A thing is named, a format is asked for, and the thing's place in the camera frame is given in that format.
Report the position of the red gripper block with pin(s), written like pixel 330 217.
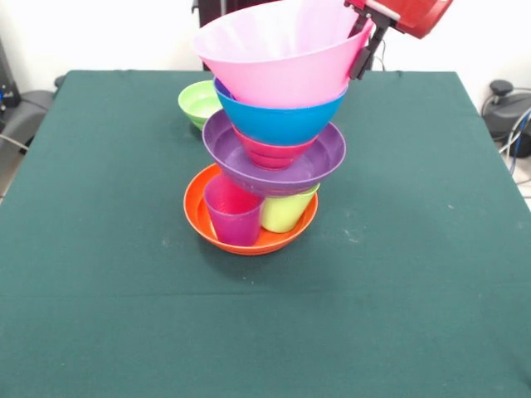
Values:
pixel 415 16

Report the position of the large pink bowl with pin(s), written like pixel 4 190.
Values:
pixel 282 58

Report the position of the large blue bowl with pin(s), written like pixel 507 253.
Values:
pixel 286 124

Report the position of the small magenta bowl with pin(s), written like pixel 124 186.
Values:
pixel 271 155

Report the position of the purple bowl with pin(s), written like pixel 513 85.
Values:
pixel 224 149

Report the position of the green cup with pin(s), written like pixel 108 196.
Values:
pixel 284 211

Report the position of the purple cup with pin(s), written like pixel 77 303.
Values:
pixel 234 215

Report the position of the orange bowl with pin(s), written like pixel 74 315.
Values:
pixel 195 207

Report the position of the black power plug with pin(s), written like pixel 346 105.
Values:
pixel 378 62

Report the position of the green bowl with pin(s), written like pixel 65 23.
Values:
pixel 197 103

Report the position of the dark green table cloth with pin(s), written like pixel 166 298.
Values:
pixel 290 323

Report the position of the black stand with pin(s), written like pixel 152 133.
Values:
pixel 6 83

